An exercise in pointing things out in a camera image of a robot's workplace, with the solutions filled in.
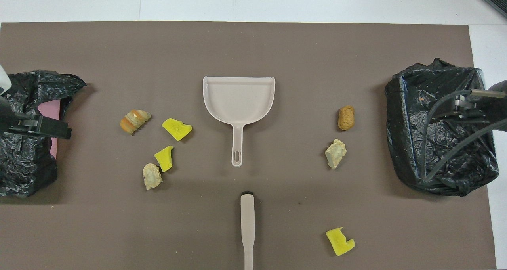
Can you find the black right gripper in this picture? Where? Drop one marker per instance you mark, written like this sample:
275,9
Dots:
500,111

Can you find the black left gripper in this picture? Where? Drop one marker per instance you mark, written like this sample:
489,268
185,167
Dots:
8,119

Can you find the orange striped bread piece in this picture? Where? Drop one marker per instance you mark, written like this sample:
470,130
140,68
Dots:
134,121

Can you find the beige bread piece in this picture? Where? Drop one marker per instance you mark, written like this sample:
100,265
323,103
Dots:
335,154
152,177

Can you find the small yellow sponge wedge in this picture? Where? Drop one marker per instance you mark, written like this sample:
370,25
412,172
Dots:
164,159

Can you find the large yellow sponge piece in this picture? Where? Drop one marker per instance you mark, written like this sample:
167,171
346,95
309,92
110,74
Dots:
176,129

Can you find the notched yellow sponge piece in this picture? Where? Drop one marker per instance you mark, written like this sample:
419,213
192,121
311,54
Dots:
338,242

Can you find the beige plastic dustpan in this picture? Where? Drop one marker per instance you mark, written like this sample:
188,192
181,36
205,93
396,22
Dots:
237,99

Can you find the beige brush black bristles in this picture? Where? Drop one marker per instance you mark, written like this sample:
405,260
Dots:
247,222

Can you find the pink plastic bin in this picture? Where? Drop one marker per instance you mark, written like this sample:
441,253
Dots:
49,109

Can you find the crumpled black trash bag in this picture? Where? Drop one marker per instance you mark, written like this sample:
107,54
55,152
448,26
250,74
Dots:
23,167

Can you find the black bag lined bin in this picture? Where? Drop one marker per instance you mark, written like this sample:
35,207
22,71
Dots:
412,103

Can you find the brown bread roll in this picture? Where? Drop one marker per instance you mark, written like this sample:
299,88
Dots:
346,118

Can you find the brown table mat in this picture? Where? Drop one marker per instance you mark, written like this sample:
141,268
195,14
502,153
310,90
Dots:
253,52

